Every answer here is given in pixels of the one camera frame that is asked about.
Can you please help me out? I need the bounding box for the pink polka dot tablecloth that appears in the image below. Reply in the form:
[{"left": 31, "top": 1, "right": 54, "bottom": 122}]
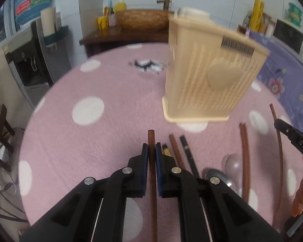
[{"left": 19, "top": 43, "right": 303, "bottom": 230}]

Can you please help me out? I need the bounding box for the metal spoon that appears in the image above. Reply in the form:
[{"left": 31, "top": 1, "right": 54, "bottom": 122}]
[{"left": 205, "top": 168, "right": 236, "bottom": 191}]

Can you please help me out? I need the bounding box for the blue water bottle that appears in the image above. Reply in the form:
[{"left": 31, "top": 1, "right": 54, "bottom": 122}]
[{"left": 13, "top": 0, "right": 53, "bottom": 26}]

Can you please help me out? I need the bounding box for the dark wooden side table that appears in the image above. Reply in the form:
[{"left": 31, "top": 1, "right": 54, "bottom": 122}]
[{"left": 79, "top": 26, "right": 168, "bottom": 57}]

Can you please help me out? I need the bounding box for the woven basket sink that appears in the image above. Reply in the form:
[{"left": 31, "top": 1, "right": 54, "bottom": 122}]
[{"left": 115, "top": 9, "right": 175, "bottom": 31}]

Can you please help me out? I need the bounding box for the white microwave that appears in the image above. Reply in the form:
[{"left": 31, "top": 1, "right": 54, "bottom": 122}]
[{"left": 272, "top": 19, "right": 303, "bottom": 63}]

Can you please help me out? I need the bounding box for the bamboo faucet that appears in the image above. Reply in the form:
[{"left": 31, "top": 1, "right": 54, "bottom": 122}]
[{"left": 156, "top": 0, "right": 171, "bottom": 11}]

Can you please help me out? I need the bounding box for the long brown chopstick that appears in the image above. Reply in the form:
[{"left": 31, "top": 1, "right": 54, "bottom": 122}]
[{"left": 269, "top": 103, "right": 284, "bottom": 228}]

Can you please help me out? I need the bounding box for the yellow cup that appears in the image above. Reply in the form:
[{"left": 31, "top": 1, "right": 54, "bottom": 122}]
[{"left": 97, "top": 16, "right": 109, "bottom": 30}]

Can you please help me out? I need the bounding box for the purple floral cloth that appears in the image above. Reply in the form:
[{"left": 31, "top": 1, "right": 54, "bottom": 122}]
[{"left": 249, "top": 31, "right": 303, "bottom": 132}]

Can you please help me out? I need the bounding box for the yellow soap bottle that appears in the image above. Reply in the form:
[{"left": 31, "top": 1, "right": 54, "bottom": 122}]
[{"left": 114, "top": 0, "right": 127, "bottom": 13}]

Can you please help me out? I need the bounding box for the beige plastic utensil holder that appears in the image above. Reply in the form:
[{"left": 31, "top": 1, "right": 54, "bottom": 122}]
[{"left": 162, "top": 16, "right": 270, "bottom": 123}]

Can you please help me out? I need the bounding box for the white rice cooker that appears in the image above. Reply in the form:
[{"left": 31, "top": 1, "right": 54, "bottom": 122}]
[{"left": 177, "top": 7, "right": 212, "bottom": 22}]

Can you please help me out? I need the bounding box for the clear plastic spoon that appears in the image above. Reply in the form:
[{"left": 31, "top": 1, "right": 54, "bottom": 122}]
[{"left": 223, "top": 153, "right": 242, "bottom": 183}]

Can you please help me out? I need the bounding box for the black gold chopstick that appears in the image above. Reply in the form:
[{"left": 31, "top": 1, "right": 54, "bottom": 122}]
[{"left": 162, "top": 143, "right": 171, "bottom": 157}]

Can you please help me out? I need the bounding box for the brown wooden chopstick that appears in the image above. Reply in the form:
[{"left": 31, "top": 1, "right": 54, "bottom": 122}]
[{"left": 148, "top": 129, "right": 158, "bottom": 242}]

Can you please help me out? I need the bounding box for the yellow roll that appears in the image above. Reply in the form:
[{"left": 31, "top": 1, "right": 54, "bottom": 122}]
[{"left": 249, "top": 0, "right": 264, "bottom": 32}]

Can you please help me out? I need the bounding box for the pink patterned cup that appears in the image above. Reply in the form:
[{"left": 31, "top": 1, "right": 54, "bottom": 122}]
[{"left": 108, "top": 12, "right": 117, "bottom": 27}]

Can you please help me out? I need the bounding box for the reddish brown chopstick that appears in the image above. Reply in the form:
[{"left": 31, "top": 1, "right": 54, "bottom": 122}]
[{"left": 239, "top": 123, "right": 250, "bottom": 203}]

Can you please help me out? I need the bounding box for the water dispenser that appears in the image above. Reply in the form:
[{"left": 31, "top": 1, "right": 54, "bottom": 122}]
[{"left": 5, "top": 19, "right": 71, "bottom": 108}]

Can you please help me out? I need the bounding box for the paper cup stack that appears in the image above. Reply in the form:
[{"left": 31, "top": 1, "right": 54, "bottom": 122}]
[{"left": 40, "top": 7, "right": 56, "bottom": 37}]

